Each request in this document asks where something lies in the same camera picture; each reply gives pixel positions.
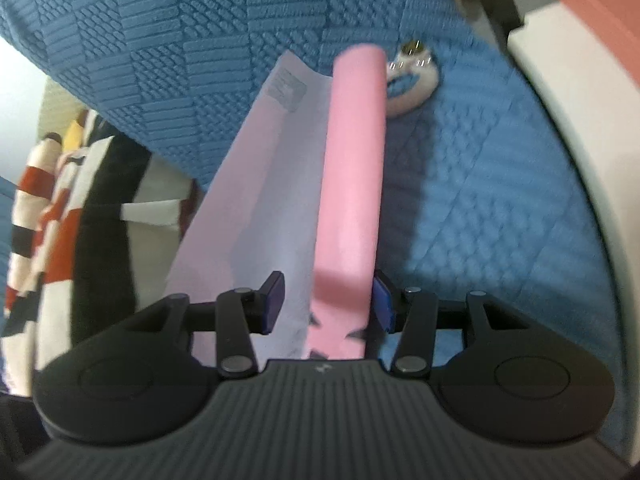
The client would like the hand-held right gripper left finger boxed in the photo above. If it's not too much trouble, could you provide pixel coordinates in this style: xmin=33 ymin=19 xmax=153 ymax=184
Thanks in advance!
xmin=122 ymin=270 xmax=287 ymax=379

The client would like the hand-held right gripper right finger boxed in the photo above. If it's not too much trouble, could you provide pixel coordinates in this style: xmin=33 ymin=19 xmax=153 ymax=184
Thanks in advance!
xmin=372 ymin=269 xmax=531 ymax=377

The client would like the white fluffy scrunchie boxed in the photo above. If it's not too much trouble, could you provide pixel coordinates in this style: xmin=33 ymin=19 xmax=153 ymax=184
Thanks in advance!
xmin=384 ymin=42 xmax=442 ymax=119

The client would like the coral box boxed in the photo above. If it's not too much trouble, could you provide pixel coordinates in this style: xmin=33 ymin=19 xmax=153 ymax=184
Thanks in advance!
xmin=541 ymin=0 xmax=640 ymax=88

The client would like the blue textured fabric chair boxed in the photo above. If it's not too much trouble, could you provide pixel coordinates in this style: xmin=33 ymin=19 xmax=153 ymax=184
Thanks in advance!
xmin=0 ymin=0 xmax=628 ymax=376

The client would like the striped red black white blanket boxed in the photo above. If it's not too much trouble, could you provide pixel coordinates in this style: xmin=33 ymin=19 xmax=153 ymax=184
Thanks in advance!
xmin=0 ymin=110 xmax=203 ymax=397

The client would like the striped plush toy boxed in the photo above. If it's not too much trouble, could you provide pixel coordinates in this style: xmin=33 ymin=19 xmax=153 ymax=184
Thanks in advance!
xmin=12 ymin=132 xmax=65 ymax=211

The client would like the blue curtain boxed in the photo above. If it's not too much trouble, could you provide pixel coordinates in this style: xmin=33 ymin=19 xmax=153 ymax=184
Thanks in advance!
xmin=0 ymin=176 xmax=22 ymax=281

